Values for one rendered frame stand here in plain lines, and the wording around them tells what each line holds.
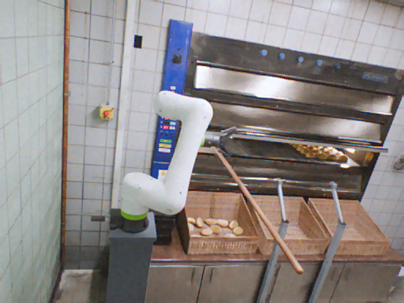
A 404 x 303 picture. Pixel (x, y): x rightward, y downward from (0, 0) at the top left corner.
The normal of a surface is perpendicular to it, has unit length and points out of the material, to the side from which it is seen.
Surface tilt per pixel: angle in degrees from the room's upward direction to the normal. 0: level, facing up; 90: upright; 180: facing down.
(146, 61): 90
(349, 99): 70
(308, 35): 90
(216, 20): 90
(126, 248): 90
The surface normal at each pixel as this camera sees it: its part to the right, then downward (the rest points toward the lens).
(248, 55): 0.19, 0.36
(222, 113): 0.24, 0.03
